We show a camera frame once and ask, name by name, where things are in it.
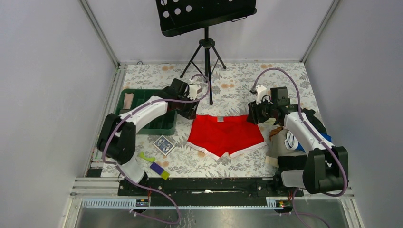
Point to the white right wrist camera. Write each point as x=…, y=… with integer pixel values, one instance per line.
x=261, y=92

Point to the beige grey garment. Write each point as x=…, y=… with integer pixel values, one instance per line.
x=278, y=148

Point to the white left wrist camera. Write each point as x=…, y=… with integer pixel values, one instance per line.
x=193, y=91

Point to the green plastic divided tray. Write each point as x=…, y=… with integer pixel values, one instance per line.
x=148, y=118

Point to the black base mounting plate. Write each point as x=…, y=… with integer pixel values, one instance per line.
x=209, y=192

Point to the red underwear white trim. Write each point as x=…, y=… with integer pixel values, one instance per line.
x=217, y=135

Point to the lime green plastic piece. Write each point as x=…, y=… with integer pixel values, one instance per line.
x=149, y=159

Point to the purple and green block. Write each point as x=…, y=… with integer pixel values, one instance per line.
x=159, y=170

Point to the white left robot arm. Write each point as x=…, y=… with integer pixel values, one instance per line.
x=118, y=133

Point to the blue playing card box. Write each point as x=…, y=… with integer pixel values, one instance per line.
x=163, y=145

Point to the black mesh garment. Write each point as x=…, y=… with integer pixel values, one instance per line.
x=318, y=125

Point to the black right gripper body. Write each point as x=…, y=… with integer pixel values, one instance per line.
x=263, y=110

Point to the floral patterned table mat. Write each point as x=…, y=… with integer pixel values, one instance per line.
x=231, y=95

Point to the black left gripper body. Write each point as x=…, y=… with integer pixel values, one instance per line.
x=186, y=109

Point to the pink rolled cloth in tray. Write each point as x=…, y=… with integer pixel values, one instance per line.
x=128, y=99

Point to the brown garment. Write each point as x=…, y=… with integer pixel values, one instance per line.
x=274, y=132

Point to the black music stand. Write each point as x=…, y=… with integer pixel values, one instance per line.
x=178, y=17

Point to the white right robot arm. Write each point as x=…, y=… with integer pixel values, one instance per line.
x=322, y=167

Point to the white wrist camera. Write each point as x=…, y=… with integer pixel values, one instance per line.
x=193, y=91
x=261, y=92

